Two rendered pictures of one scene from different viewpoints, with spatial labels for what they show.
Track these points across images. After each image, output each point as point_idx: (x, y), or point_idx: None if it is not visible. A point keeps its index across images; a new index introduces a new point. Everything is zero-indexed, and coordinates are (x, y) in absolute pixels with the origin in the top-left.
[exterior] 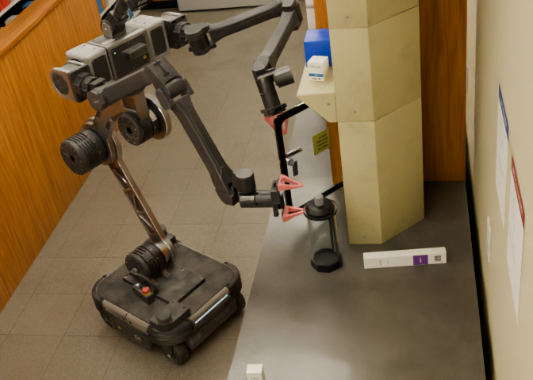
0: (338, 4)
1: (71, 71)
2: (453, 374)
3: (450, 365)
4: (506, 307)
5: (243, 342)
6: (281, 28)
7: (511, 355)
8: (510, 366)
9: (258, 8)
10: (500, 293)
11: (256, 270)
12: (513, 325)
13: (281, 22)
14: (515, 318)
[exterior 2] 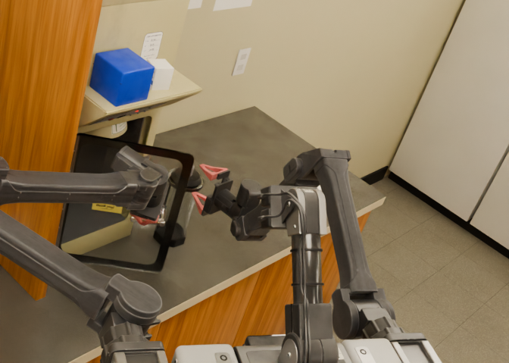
0: None
1: (419, 333)
2: (188, 140)
3: (184, 142)
4: (209, 40)
5: (291, 240)
6: (48, 174)
7: (230, 42)
8: (225, 53)
9: (6, 226)
10: (181, 62)
11: (229, 277)
12: (235, 21)
13: (32, 179)
14: (244, 9)
